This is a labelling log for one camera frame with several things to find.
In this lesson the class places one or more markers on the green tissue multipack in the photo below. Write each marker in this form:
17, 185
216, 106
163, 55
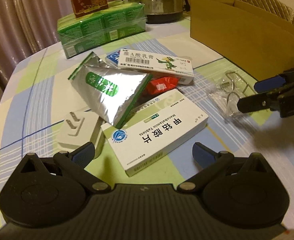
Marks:
121, 19

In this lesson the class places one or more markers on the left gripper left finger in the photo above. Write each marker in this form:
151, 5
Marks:
73, 164

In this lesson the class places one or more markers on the silver foil tea pouch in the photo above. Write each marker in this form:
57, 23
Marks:
109, 92

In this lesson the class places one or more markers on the brown cardboard box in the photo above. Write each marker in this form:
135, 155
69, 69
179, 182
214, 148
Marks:
259, 42

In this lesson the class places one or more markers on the white Mecobalamin tablet box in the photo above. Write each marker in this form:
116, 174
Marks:
154, 129

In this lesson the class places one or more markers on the red snack packet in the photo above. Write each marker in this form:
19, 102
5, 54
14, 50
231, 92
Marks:
160, 85

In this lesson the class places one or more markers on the checkered tablecloth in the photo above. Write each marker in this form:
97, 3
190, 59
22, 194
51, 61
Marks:
38, 96

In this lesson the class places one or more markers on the clear plastic bag with hooks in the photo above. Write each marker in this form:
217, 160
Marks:
226, 93

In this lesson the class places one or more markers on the pink curtain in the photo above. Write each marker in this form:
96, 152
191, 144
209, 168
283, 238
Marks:
26, 27

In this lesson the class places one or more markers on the white ointment box with cartoon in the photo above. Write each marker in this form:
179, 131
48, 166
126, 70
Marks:
158, 65

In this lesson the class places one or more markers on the blue label toothpick box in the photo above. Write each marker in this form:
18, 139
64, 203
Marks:
112, 59

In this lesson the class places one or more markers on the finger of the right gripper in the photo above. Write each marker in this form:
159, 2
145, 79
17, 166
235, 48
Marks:
269, 84
267, 100

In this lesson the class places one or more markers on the quilted chair cushion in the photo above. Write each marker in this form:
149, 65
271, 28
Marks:
275, 7

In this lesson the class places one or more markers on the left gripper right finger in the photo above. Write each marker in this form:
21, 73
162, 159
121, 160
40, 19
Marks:
211, 162

